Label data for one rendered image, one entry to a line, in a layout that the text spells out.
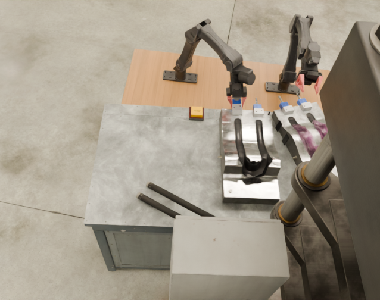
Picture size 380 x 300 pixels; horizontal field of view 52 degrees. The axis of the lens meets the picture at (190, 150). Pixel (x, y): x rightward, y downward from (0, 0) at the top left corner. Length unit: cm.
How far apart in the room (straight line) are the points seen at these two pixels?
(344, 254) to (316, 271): 25
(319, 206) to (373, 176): 42
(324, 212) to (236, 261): 26
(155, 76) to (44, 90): 135
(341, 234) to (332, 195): 11
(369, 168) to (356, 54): 21
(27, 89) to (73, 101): 40
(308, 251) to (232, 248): 33
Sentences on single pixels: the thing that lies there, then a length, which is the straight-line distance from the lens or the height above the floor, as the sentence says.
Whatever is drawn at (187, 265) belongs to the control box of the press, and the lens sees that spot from 102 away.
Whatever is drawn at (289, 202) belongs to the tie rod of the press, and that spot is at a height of 139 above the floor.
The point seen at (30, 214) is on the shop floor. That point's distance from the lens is 282.
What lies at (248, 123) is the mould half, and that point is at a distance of 202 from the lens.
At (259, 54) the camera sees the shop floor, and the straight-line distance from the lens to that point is 374.
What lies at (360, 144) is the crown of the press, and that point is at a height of 191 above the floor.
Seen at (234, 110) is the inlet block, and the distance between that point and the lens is 199.
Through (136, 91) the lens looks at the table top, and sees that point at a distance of 222.
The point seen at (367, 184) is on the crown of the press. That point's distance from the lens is 71.
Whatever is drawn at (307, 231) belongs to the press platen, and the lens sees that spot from 133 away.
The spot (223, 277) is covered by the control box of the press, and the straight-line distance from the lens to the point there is 104.
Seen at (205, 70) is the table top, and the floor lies 80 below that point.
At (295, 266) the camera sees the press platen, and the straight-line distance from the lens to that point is 155.
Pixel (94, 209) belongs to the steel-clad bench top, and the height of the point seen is 80.
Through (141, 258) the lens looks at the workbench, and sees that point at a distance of 230.
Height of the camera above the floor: 244
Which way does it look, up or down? 56 degrees down
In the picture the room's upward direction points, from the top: 7 degrees clockwise
